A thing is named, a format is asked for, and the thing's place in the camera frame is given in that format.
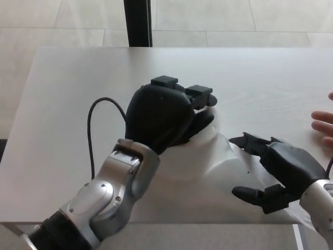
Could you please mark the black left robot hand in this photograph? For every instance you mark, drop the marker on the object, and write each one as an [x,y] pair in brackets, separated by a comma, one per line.
[158,117]

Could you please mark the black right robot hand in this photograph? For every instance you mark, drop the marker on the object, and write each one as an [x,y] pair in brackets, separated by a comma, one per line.
[291,164]

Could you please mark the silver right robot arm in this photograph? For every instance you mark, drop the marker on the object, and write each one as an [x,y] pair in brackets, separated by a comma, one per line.
[320,200]

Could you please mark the bare person hand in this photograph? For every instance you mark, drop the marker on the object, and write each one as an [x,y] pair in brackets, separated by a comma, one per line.
[323,125]

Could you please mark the white table leg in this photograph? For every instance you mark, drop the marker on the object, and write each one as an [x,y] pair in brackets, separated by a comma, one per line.
[297,237]

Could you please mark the black vertical pillar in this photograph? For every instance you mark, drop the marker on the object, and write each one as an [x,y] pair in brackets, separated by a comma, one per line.
[138,23]

